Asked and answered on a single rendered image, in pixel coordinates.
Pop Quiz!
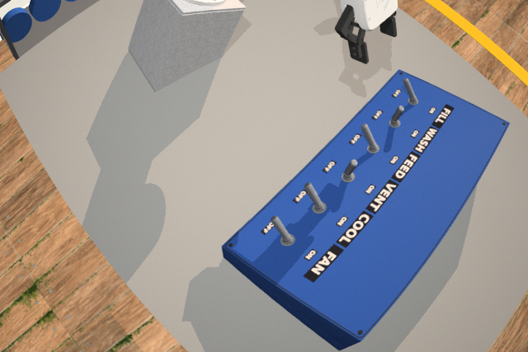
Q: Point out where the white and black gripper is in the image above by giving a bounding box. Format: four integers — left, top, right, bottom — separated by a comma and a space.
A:
335, 0, 398, 63

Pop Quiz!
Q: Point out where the blue switch console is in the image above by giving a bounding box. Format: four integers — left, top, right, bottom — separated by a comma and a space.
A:
224, 69, 510, 350

